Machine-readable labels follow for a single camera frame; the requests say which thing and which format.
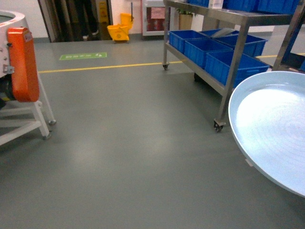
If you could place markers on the blue bin on cart middle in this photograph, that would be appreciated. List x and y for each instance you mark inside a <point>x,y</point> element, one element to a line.
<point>196,50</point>

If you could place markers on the blue bin on cart back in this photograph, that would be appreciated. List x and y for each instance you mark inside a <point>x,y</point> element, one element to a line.
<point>177,39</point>

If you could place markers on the light blue round tray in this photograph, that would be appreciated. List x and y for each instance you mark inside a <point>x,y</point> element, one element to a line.
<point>267,117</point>

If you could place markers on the orange and white machine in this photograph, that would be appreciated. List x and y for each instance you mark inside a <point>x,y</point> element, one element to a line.
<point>24,105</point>

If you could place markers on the yellow mop bucket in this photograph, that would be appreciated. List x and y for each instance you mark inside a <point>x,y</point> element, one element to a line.
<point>120,32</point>

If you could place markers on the stainless steel cart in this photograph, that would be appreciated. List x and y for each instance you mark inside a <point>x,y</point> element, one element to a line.
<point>221,63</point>

